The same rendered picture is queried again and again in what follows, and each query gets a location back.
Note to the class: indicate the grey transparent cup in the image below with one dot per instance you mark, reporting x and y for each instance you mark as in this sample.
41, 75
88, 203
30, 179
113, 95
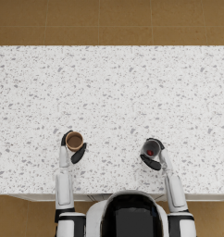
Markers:
151, 148

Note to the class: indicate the red berry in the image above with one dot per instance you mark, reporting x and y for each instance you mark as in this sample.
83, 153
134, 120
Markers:
150, 152

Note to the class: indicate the dark round robot body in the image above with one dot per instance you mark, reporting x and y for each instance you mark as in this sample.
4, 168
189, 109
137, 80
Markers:
131, 216

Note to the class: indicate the brown cup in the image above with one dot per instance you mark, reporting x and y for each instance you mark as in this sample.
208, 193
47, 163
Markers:
74, 141

